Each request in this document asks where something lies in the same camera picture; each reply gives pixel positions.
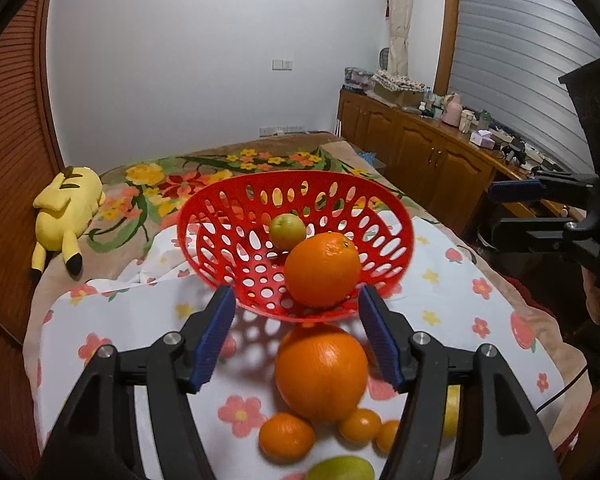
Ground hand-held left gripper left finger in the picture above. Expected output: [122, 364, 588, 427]
[39, 285, 237, 480]

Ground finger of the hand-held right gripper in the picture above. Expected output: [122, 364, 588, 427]
[490, 215, 588, 257]
[489, 171, 600, 207]

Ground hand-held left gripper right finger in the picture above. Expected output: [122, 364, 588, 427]
[357, 284, 563, 480]

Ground large orange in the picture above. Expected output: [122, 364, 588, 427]
[274, 324, 370, 423]

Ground mandarin orange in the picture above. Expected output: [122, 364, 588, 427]
[258, 412, 316, 463]
[376, 420, 401, 453]
[338, 408, 383, 444]

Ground red perforated plastic basket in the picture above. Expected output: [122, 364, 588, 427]
[176, 170, 415, 323]

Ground yellow-green citrus fruit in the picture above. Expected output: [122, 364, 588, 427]
[442, 385, 462, 438]

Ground white flower-print cloth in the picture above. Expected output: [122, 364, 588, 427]
[25, 205, 561, 480]

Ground pink kettle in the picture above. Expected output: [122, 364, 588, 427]
[441, 93, 463, 126]

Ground wooden cabinet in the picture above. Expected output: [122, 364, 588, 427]
[337, 89, 583, 243]

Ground grey window blinds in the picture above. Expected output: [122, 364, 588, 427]
[447, 0, 600, 173]

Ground small green fruit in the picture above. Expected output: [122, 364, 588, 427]
[269, 213, 307, 251]

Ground cardboard box with patterned cloth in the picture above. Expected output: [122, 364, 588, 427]
[372, 70, 427, 108]

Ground yellow plush toy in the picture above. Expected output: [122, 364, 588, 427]
[29, 165, 107, 286]

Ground cream curtain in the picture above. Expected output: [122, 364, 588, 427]
[385, 0, 415, 78]

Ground wooden louvered wardrobe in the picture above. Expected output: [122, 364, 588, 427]
[0, 0, 67, 480]

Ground black cable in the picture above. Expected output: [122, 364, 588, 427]
[536, 362, 590, 412]

